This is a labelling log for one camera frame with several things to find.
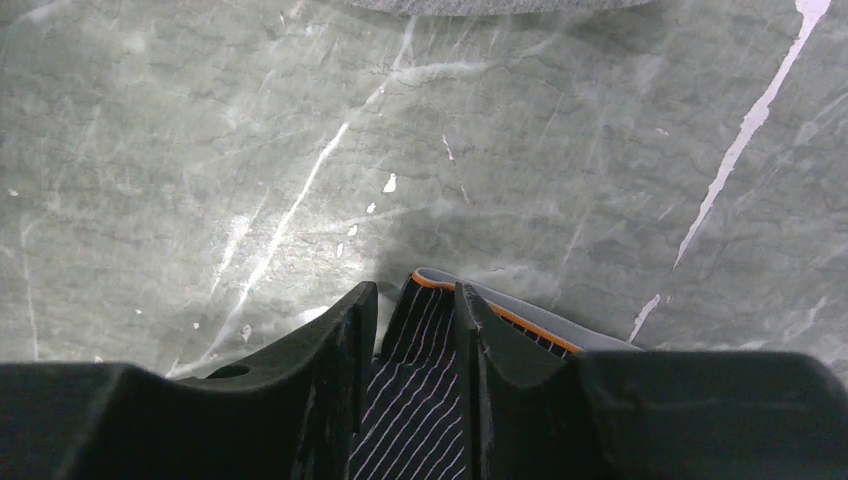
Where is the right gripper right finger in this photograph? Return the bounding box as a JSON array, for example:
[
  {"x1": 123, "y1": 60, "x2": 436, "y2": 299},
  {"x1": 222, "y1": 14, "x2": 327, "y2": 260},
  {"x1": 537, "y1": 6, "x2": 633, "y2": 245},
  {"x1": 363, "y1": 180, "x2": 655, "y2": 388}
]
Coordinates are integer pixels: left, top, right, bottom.
[{"x1": 454, "y1": 284, "x2": 847, "y2": 479}]

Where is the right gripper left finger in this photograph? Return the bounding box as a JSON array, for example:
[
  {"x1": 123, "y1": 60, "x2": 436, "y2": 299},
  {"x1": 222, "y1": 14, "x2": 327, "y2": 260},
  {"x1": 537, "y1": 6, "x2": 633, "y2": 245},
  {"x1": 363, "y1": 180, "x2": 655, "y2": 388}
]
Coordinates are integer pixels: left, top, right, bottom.
[{"x1": 1, "y1": 282, "x2": 378, "y2": 479}]

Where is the grey underwear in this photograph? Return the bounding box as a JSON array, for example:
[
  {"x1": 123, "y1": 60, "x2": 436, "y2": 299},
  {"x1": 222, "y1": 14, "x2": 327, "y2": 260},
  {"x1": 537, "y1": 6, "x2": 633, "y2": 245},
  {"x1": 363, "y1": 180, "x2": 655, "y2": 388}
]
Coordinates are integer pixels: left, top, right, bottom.
[{"x1": 344, "y1": 0, "x2": 648, "y2": 16}]

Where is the black striped underwear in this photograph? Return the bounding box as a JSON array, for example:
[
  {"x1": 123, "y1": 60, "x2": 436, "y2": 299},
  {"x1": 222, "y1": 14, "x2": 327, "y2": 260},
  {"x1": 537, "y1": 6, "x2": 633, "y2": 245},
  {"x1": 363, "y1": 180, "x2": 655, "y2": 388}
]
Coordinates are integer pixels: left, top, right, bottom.
[{"x1": 348, "y1": 268, "x2": 638, "y2": 479}]

